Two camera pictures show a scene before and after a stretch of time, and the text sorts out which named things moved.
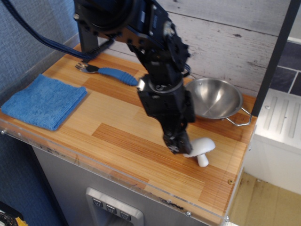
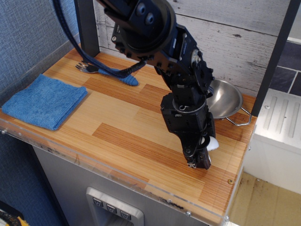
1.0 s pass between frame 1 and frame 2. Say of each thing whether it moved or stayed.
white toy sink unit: stayed
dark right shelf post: stayed
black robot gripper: moved
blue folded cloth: stayed
